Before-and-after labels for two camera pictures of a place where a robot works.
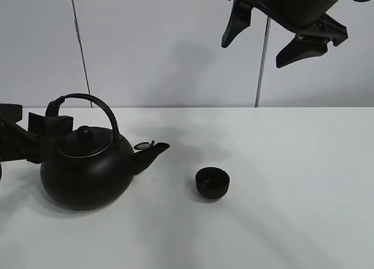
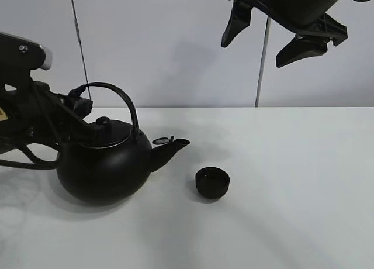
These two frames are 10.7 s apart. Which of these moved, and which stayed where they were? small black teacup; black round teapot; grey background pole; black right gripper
Moved: black round teapot
Stayed: black right gripper; small black teacup; grey background pole
